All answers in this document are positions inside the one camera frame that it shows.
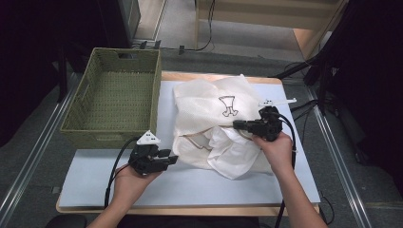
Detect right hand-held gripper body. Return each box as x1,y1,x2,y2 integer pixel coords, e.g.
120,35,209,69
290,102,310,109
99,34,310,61
251,98,298,143

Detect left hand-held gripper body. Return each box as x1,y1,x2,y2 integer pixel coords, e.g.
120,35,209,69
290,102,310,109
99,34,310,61
127,129,166,176

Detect white garment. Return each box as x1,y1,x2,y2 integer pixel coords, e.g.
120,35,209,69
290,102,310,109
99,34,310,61
202,124,264,181

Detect white mesh laundry bag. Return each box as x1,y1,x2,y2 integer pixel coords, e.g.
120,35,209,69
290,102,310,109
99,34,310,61
172,74,277,174

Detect green woven basket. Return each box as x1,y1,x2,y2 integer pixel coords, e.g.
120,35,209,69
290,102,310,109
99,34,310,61
59,47,163,150

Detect person's right hand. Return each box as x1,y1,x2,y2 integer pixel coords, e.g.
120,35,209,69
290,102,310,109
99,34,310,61
252,132,295,176

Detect person's left hand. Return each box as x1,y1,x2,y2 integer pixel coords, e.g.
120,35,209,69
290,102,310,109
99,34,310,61
111,163,162,209

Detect black stand leg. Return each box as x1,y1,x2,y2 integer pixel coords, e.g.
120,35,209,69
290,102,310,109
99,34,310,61
269,47,336,80

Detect wooden shelf unit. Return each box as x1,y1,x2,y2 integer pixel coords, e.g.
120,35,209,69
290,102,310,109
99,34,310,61
193,0,350,61

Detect black curtain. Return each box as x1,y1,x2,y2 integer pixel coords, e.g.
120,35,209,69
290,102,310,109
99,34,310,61
0,0,125,146
319,0,403,191

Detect dark grey cabinet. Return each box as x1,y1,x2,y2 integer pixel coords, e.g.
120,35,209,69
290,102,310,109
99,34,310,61
96,0,142,48

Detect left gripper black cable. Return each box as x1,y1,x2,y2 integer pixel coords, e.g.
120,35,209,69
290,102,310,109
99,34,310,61
104,136,142,209

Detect black floor cables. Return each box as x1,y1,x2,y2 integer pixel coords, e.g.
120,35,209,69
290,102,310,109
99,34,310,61
289,99,321,127

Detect metal floor rail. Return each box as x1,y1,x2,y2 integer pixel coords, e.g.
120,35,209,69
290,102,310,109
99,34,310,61
303,85,374,228
0,72,80,219

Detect black hanging cable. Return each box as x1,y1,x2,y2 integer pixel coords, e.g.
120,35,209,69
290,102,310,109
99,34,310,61
158,0,217,53

